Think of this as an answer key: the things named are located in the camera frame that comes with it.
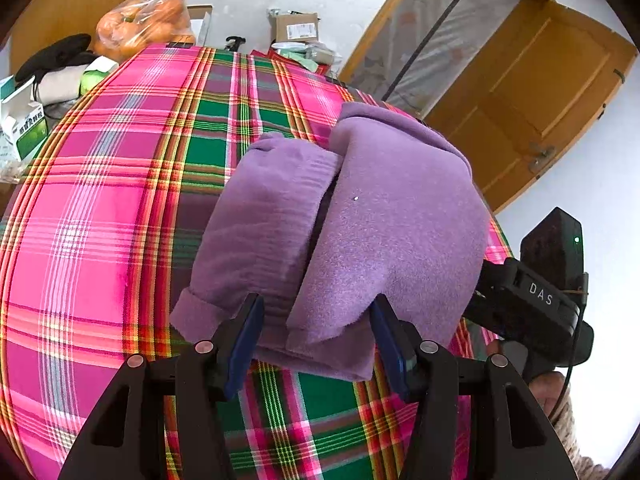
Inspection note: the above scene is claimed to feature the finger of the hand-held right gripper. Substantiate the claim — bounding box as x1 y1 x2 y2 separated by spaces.
479 259 507 291
462 294 502 333

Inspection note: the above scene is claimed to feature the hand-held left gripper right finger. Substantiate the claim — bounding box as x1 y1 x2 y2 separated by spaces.
369 294 581 480

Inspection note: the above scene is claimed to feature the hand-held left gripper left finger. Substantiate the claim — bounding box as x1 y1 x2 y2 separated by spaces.
59 292 265 480

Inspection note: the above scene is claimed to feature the purple fleece garment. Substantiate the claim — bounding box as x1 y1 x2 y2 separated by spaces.
170 101 493 382

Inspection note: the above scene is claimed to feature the person's right forearm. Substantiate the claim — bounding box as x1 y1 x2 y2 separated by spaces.
549 395 612 480

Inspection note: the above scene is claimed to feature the person's right hand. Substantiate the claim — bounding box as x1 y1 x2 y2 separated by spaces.
531 371 568 422

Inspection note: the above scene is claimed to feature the metal door latch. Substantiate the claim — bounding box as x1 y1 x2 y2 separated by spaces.
525 144 557 173

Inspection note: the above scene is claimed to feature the wooden door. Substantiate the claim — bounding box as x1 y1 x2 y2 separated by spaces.
425 0 638 216

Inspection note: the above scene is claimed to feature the pink plaid bed sheet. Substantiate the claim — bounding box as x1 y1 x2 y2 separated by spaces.
0 44 516 480

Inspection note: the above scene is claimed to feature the grey plastic door curtain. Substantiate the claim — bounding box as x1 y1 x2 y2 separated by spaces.
350 0 526 121

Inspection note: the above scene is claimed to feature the grey parcel bag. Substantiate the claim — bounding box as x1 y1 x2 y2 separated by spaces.
302 42 337 67

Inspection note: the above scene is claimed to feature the white green medicine box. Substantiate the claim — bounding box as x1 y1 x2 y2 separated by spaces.
0 76 51 163

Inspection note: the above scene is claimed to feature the cardboard box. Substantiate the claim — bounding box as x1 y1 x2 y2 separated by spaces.
267 9 321 45

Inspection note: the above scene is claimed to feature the beige folded cloth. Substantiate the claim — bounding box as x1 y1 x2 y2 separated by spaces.
32 62 96 107

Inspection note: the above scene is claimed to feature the bag of oranges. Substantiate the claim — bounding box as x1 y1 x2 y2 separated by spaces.
95 0 197 61

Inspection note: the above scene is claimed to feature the black cloth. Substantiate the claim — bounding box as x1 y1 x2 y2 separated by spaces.
14 33 101 83

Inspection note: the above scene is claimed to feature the wooden wardrobe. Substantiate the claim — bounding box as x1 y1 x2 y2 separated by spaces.
10 0 201 76

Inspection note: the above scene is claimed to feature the wooden door frame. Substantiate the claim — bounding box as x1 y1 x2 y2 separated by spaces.
337 0 556 91

